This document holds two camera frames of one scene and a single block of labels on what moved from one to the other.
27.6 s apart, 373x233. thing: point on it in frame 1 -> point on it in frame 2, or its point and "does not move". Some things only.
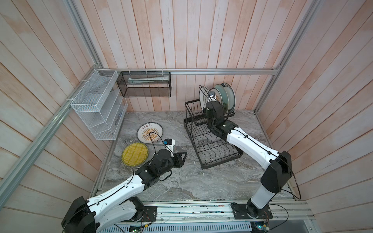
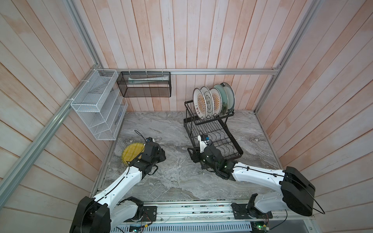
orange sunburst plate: [143, 132] -> [199, 104]
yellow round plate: [135, 154] does not move
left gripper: [178, 157] -> [161, 154]
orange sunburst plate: [217, 93] does not move
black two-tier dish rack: [210, 149] does not move
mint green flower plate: [225, 98] does not move
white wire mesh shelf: [101, 104] does not move
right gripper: [205, 112] -> [196, 153]
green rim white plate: [231, 96] does not move
